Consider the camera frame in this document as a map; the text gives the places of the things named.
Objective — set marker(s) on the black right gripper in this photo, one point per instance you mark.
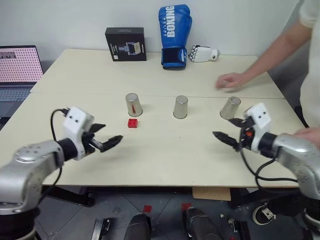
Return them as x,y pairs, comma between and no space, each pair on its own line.
246,140

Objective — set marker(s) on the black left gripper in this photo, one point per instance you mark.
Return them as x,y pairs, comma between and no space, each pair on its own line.
93,143

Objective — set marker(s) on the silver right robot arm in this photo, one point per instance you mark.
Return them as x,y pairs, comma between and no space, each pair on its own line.
295,155

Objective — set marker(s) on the person's right forearm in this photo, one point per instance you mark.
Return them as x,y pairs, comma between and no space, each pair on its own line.
277,50

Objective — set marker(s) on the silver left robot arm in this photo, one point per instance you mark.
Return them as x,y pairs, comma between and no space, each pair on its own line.
30,170

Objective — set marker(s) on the person's right hand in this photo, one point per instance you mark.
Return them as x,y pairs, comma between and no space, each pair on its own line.
231,80

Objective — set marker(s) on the person's left hand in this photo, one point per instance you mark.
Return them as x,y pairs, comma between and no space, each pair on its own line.
310,133

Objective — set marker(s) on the upturned steel cup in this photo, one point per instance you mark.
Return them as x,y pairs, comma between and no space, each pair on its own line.
180,107
230,107

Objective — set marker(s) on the red toy brick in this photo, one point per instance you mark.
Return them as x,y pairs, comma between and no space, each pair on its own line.
133,123

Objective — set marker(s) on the steel cup with red reflection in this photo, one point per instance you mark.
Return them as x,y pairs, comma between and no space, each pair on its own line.
134,105

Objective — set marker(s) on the brown cardboard sheet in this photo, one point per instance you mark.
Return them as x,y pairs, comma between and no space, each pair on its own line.
211,193

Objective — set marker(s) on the black table leg base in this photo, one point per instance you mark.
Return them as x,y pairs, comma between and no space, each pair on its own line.
72,197
240,198

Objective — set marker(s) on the white robotic hand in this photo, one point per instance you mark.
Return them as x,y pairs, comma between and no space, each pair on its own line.
203,53

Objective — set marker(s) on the black and white sneaker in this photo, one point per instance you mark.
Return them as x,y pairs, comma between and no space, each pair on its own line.
262,213

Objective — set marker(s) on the person's white shirt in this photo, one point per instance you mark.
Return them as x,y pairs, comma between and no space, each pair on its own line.
313,87

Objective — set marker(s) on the black product box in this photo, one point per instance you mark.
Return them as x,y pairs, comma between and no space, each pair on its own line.
127,45

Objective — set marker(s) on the dark rounded shape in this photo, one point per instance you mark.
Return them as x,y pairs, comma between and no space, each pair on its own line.
140,227
200,225

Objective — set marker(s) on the open laptop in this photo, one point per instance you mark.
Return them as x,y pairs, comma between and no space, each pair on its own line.
17,65

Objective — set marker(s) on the blue boxing glove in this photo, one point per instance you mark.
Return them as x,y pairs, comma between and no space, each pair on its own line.
175,32

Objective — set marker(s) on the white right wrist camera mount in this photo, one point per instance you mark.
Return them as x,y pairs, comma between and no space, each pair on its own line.
260,117

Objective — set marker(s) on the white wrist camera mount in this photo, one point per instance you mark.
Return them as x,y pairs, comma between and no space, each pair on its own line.
260,117
75,122

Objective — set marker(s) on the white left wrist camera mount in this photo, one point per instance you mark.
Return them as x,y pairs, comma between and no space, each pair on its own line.
75,122

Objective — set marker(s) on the black metal floor bracket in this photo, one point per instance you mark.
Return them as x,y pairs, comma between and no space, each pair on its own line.
102,228
237,230

